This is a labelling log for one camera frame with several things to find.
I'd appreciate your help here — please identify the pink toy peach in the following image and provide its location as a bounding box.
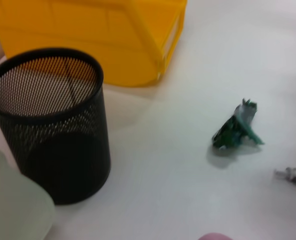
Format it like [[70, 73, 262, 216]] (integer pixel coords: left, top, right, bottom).
[[198, 232, 235, 240]]

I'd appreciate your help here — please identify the black mesh pen holder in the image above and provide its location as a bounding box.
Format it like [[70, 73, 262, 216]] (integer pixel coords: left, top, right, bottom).
[[0, 47, 112, 206]]

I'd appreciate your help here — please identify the translucent green fruit bowl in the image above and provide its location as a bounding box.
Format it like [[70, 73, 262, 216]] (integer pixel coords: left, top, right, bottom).
[[0, 145, 56, 240]]

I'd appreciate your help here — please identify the silver ballpoint pen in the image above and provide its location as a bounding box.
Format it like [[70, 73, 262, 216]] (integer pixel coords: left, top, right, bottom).
[[273, 166, 296, 188]]

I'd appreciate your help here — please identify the yellow plastic bin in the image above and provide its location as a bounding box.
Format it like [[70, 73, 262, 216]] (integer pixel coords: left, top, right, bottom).
[[0, 0, 189, 88]]

